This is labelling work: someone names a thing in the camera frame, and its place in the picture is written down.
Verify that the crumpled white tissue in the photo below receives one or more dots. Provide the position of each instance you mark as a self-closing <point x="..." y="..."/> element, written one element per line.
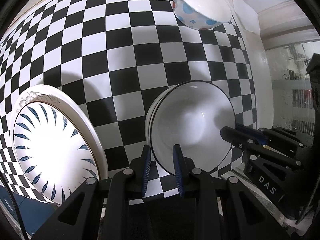
<point x="247" y="15"/>

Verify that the blue cabinet door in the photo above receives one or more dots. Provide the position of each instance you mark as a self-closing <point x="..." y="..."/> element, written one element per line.
<point x="33" y="212"/>

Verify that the white bowl dark rim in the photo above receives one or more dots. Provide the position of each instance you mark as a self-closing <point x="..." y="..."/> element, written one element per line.
<point x="192" y="115"/>

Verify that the white plate grey flower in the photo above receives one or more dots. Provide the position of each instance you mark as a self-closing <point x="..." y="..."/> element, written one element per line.
<point x="60" y="100"/>

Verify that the white plate blue leaf pattern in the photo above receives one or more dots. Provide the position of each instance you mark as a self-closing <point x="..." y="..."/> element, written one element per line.
<point x="51" y="151"/>

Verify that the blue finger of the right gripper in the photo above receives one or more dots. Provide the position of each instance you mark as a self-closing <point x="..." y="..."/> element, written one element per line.
<point x="256" y="134"/>
<point x="237" y="139"/>

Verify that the white bowl blue dots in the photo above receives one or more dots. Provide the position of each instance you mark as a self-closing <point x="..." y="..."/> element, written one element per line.
<point x="202" y="14"/>

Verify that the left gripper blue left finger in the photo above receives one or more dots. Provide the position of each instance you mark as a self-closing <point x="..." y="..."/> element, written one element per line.
<point x="146" y="158"/>

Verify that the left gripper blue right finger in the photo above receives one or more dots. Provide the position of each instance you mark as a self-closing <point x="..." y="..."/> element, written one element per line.
<point x="179" y="166"/>

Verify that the glass sliding door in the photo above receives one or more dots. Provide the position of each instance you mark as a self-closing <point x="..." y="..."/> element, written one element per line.
<point x="292" y="96"/>

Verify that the plain white bowl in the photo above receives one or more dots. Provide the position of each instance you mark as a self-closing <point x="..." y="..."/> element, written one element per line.
<point x="151" y="112"/>

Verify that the black white checkered tablecloth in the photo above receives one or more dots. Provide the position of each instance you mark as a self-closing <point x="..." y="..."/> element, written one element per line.
<point x="113" y="58"/>

